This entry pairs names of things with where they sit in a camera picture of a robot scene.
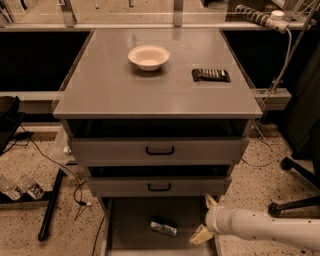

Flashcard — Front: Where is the clear water bottle right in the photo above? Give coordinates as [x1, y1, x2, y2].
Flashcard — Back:
[21, 175, 44, 200]

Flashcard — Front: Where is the black office chair base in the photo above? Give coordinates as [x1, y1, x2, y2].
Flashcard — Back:
[268, 135, 320, 218]

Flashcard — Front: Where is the silver blue redbull can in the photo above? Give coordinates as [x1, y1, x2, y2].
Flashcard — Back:
[150, 221, 177, 237]

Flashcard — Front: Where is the clear water bottle left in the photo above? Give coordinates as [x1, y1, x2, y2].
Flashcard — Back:
[0, 176, 23, 201]

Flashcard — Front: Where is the black metal stand frame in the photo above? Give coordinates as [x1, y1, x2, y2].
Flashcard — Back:
[0, 169, 66, 242]

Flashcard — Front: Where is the clear water bottle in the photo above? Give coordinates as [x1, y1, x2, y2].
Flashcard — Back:
[0, 176, 23, 201]
[21, 175, 44, 200]

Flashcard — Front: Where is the grey top drawer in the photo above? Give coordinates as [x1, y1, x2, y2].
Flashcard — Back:
[70, 137, 249, 167]

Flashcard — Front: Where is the grey drawer cabinet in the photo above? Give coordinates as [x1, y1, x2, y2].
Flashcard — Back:
[52, 27, 264, 256]

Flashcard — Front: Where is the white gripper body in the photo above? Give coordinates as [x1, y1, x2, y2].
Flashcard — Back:
[205, 206, 233, 235]

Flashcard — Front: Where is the black middle drawer handle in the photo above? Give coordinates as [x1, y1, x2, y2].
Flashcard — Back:
[147, 183, 172, 192]

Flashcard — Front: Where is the black bag on left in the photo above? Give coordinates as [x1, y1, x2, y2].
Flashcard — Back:
[0, 96, 24, 155]

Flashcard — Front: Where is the grey bottom drawer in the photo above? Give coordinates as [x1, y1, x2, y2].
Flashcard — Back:
[101, 197, 221, 256]

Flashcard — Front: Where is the black drawer handle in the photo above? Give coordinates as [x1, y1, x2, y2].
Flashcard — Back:
[147, 183, 172, 192]
[145, 146, 175, 156]

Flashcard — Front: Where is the grey drawer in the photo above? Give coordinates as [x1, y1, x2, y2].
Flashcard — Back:
[70, 137, 249, 167]
[101, 197, 221, 256]
[87, 176, 231, 197]

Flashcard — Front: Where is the black top drawer handle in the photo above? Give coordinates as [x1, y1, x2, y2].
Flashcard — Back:
[145, 146, 175, 156]

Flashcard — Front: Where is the grey middle drawer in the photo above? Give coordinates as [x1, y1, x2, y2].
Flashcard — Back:
[87, 176, 231, 197]

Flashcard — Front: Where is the white lamp cable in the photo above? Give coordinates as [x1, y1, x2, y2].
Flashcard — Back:
[241, 28, 293, 168]

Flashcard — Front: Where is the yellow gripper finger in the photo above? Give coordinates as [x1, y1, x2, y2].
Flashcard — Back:
[205, 194, 218, 209]
[189, 224, 213, 245]

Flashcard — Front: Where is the black floor cable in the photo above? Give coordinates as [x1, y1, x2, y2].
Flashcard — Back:
[2, 123, 108, 256]

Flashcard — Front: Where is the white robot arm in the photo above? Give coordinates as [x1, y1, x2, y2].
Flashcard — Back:
[189, 194, 320, 252]

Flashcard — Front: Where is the black snack bar packet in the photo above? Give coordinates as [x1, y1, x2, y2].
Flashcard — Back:
[191, 69, 231, 82]

